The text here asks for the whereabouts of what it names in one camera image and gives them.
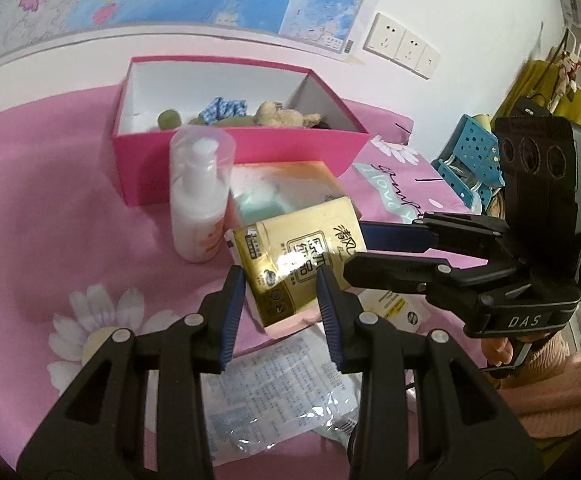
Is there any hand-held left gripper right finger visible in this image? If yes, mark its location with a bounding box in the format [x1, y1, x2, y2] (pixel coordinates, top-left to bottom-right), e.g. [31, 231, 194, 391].
[315, 265, 544, 480]

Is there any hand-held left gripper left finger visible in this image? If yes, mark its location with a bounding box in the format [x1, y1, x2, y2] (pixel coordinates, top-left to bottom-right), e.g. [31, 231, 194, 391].
[18, 265, 246, 480]

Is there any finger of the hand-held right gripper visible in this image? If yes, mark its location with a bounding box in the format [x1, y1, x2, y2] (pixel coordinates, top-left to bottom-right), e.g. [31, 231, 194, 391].
[343, 251, 509, 318]
[358, 211, 511, 261]

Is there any yellow tissue pack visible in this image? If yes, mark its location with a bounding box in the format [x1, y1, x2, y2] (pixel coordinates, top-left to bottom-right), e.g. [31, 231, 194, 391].
[230, 197, 371, 328]

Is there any large white plastic packet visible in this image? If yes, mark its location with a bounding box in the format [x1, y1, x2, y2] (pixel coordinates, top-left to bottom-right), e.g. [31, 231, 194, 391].
[203, 330, 361, 466]

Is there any pink cardboard box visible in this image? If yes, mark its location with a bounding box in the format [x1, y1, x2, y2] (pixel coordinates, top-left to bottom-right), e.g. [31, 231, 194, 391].
[111, 56, 370, 207]

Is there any beige plush toy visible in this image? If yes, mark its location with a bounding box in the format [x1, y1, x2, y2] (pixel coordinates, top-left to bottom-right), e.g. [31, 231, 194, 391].
[253, 101, 321, 129]

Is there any green frog plush toy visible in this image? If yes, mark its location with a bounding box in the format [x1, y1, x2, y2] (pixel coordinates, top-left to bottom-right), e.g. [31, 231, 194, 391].
[156, 108, 256, 131]

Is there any blue gingham scrunchie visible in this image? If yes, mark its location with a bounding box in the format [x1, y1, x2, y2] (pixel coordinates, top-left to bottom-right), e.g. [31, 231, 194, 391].
[199, 97, 248, 125]

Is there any person's right forearm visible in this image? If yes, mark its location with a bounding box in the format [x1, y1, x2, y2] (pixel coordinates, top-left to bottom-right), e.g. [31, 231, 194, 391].
[498, 332, 581, 451]

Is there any person's right hand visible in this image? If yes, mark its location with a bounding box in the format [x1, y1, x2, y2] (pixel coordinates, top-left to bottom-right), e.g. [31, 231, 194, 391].
[481, 334, 516, 370]

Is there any blue plastic rack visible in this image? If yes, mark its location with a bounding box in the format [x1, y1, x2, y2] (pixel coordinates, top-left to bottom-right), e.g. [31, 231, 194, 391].
[431, 114, 504, 208]

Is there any black handbag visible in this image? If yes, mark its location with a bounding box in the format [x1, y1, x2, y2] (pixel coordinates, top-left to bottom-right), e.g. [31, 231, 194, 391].
[512, 91, 556, 118]

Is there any white lotion pump bottle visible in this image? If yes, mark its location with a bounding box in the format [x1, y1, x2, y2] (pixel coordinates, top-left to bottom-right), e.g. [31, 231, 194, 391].
[169, 126, 236, 263]

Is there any small clear plastic packet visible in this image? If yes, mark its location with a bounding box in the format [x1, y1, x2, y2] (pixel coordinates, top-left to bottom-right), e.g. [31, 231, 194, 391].
[315, 407, 359, 448]

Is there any yellow garment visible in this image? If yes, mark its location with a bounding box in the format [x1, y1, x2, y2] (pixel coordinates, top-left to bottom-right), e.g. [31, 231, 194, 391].
[493, 60, 581, 133]

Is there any pastel tissue pack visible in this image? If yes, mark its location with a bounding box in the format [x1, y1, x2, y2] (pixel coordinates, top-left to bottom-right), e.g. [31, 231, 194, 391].
[228, 160, 346, 233]

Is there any hanging plush ornament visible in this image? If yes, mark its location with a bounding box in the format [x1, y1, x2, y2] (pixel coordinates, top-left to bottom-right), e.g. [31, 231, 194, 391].
[555, 50, 581, 106]

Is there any white coat rack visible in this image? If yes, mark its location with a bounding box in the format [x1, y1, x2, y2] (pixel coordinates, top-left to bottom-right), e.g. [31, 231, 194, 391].
[545, 25, 581, 111]

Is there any pink printed tablecloth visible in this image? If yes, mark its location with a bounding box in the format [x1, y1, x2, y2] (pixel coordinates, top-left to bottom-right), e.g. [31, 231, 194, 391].
[0, 82, 501, 480]

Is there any white wall socket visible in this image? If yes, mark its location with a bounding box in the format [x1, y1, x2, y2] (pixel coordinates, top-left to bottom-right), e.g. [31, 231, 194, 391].
[363, 12, 406, 58]
[395, 29, 429, 72]

